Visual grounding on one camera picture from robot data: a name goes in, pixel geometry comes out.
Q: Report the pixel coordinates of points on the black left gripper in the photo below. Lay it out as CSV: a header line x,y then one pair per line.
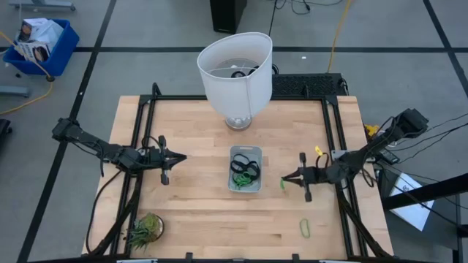
x,y
153,160

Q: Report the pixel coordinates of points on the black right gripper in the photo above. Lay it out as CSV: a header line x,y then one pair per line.
x,y
316,175

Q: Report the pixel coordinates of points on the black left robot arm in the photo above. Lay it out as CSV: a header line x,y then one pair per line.
x,y
98,148

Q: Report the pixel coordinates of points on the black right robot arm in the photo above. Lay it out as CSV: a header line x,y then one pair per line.
x,y
373,148

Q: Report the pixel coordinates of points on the clear plastic bin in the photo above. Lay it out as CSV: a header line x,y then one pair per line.
x,y
256,151

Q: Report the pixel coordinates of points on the yellow tag on gripper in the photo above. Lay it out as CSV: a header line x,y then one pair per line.
x,y
319,150

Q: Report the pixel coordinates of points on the small potted green succulent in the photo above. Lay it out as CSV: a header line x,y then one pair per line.
x,y
146,230

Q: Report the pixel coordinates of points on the black table edge clamp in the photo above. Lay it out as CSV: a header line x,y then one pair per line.
x,y
189,255
295,256

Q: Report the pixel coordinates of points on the yellow plug connector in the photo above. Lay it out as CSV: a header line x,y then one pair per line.
x,y
370,129

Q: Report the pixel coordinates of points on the white shade table lamp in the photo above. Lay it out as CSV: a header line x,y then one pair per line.
x,y
234,87

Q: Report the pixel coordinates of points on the black perforated panel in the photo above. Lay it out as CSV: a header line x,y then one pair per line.
x,y
307,84

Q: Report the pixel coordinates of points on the black power brick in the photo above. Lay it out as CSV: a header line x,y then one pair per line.
x,y
389,156

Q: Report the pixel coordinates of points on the white paper box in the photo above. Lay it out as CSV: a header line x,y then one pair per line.
x,y
417,215

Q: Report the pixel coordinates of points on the black metal beam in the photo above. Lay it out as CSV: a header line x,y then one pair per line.
x,y
428,190

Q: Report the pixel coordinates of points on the blue plastic tote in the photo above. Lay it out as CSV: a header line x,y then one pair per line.
x,y
60,55

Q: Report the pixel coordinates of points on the black cabinet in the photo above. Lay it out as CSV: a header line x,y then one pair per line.
x,y
227,14

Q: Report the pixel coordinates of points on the short grey stand foot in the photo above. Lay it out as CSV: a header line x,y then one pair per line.
x,y
14,91

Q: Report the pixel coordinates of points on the small white printed box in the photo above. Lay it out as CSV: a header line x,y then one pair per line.
x,y
31,51

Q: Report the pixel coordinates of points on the large white printed box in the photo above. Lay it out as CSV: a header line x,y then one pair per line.
x,y
44,31

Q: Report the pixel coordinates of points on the long grey stand foot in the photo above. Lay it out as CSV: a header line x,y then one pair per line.
x,y
42,5

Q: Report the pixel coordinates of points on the black metal table frame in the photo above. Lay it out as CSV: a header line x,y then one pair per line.
x,y
175,97

